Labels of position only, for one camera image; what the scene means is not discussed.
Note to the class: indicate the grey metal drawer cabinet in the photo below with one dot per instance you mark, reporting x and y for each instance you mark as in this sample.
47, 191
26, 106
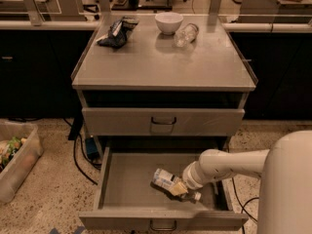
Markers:
151, 72

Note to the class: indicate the blue labelled plastic bottle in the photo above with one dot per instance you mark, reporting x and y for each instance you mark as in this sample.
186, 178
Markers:
166, 180

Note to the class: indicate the clear plastic storage bin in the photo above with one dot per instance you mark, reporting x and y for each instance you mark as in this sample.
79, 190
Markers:
14, 174

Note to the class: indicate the open middle drawer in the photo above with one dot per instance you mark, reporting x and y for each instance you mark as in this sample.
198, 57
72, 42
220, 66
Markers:
126, 199

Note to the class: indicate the white ceramic bowl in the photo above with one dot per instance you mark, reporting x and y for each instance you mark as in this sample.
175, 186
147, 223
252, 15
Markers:
168, 22

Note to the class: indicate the food items in bin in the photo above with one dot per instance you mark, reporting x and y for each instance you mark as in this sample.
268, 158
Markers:
8, 149

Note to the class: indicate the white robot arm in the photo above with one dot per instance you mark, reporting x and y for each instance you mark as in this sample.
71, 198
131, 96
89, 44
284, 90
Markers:
285, 173

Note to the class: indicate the blue power adapter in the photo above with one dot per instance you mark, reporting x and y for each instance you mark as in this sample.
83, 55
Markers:
91, 148

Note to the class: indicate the clear glass jar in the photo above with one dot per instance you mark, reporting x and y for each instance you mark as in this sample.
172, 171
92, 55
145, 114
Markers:
186, 35

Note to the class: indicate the dark blue snack bag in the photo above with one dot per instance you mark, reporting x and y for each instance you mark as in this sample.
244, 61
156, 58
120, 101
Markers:
117, 34

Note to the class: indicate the closed upper drawer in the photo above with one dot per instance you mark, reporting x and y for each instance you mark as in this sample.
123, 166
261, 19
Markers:
174, 122

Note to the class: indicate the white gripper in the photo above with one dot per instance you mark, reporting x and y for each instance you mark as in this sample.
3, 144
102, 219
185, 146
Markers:
189, 178

